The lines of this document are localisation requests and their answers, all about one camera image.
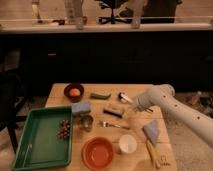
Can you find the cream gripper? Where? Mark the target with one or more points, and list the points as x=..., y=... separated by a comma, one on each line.
x=141, y=102

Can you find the brown block eraser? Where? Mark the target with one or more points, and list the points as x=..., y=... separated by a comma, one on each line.
x=114, y=110

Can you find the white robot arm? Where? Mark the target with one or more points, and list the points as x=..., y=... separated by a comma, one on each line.
x=163, y=96

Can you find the red bowl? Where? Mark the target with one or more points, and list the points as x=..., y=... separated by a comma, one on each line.
x=97, y=153

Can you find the dark bowl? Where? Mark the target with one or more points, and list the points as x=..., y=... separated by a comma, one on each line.
x=69, y=87

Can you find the blue cloth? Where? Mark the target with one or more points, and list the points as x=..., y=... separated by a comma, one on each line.
x=152, y=131

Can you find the silver fork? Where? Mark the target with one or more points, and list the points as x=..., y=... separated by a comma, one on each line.
x=106, y=124

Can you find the white cup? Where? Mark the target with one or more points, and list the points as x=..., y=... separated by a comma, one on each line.
x=127, y=144

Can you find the green pepper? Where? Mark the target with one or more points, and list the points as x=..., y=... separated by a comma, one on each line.
x=99, y=96

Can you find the metal measuring cup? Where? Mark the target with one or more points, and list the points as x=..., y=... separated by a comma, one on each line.
x=86, y=123

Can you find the blue sponge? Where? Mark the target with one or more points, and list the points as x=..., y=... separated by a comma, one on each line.
x=80, y=108

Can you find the orange fruit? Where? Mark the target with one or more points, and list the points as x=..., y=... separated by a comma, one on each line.
x=74, y=92

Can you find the red grape bunch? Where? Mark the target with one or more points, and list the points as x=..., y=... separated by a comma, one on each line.
x=64, y=129

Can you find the black office chair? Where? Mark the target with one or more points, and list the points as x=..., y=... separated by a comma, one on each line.
x=111, y=5

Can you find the green plastic tray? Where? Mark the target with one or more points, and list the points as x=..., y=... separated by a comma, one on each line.
x=40, y=146

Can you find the dark chair at left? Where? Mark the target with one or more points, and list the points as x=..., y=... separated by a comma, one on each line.
x=13, y=96

